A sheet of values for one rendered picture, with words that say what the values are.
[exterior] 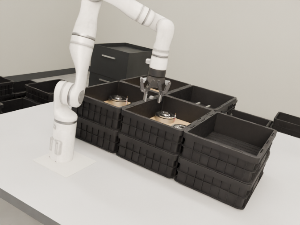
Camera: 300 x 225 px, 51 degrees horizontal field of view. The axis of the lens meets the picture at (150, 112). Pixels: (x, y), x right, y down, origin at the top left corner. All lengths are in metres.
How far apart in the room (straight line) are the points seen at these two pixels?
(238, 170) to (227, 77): 3.67
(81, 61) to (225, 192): 0.74
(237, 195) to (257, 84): 3.58
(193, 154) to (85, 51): 0.58
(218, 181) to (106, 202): 0.43
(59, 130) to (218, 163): 0.63
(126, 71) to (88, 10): 1.83
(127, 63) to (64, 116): 1.87
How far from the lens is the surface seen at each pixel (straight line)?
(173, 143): 1.28
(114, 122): 1.41
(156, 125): 1.28
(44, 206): 1.13
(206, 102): 2.02
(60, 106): 1.29
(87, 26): 1.27
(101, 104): 1.42
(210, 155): 1.23
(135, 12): 1.29
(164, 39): 1.30
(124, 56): 3.09
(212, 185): 1.28
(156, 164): 1.35
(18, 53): 4.91
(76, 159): 1.40
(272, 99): 4.73
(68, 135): 1.31
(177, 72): 5.10
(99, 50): 3.26
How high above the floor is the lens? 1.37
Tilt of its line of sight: 19 degrees down
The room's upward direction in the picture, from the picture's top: 10 degrees clockwise
